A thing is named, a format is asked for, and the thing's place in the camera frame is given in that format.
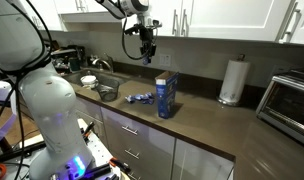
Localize black red handled tool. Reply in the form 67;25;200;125
81;121;97;138

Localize white paper towel roll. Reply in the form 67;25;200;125
217;54;252;107

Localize silver cabinet bar handle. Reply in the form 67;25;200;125
180;8;189;37
171;8;179;36
277;1;302;44

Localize blue macaroni cardboard box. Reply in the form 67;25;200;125
154;70;180;120

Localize blue snack packet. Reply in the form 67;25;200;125
141;98;156;106
133;93;147;102
143;92;156;101
141;55;151;66
124;94;136;104

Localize black wire mesh basket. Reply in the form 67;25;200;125
95;77;121;103

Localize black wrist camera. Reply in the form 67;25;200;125
123;24;142;36

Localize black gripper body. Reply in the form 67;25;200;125
139;24;156;47

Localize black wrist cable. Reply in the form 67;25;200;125
120;16;150;62

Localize cluttered dish rack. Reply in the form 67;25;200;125
50;44;87;75

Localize white wall outlet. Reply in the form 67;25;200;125
159;53;172;67

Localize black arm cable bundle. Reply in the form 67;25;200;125
0;0;55;180

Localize white bowl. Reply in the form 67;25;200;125
79;74;99;90

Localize grey lower cabinet door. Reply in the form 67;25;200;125
74;96;105;148
171;137;236;180

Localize dark green mug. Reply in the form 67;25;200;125
69;58;82;72

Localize chrome sink faucet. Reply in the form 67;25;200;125
90;53;115;73

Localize grey drawer front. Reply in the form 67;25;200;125
108;156;175;180
105;131;176;178
101;106;176;158

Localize orange handled pliers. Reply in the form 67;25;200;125
108;156;132;173

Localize steel kitchen sink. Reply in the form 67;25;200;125
63;67;130;94

